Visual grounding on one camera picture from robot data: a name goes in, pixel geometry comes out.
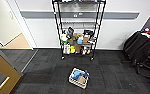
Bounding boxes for pale basket with dark spots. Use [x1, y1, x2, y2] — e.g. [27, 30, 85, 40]
[68, 67, 91, 90]

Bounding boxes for brown cardboard carton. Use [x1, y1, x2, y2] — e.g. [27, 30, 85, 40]
[72, 32, 85, 46]

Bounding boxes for black and yellow packet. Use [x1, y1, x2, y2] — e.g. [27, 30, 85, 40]
[82, 46, 92, 56]

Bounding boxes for dark printed packet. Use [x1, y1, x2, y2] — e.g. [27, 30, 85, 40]
[88, 36, 97, 45]

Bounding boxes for black box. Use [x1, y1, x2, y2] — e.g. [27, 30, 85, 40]
[83, 29, 95, 38]

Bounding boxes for light blue plush toy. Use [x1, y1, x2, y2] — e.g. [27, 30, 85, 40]
[72, 69, 83, 81]

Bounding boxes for dark blue plush toy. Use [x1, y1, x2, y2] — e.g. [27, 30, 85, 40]
[80, 69, 91, 81]

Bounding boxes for brown cardboard box with print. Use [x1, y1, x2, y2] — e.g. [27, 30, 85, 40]
[76, 75, 88, 86]

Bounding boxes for black office chair with bag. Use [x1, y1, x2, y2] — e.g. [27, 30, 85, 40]
[122, 29, 150, 75]

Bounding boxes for black wire shelf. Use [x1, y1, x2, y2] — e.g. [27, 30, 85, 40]
[51, 0, 107, 62]

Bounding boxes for white wall outlet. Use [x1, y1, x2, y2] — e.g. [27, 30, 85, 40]
[73, 13, 80, 18]

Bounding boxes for white door frame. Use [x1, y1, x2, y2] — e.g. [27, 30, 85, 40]
[5, 0, 38, 51]

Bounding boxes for yellow wooden frame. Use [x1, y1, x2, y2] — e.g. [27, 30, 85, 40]
[0, 41, 24, 94]

